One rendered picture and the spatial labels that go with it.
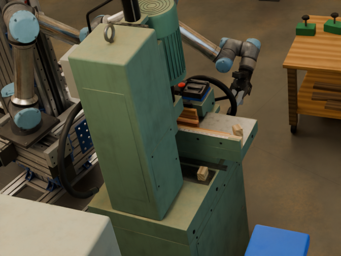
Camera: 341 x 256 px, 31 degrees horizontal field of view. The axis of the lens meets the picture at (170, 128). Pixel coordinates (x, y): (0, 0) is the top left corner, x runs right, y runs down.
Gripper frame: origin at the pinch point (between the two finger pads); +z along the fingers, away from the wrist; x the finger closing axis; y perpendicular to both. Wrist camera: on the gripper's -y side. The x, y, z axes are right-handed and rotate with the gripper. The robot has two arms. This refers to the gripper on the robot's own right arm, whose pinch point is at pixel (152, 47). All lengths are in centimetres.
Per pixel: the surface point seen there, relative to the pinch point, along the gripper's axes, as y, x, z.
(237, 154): -32, 22, 42
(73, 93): -41, -34, -3
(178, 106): -20.4, 9.6, 15.7
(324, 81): 76, 150, 37
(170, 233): -70, 17, 27
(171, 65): -14.8, -14.5, 19.3
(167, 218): -65, 15, 25
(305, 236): -70, -27, 85
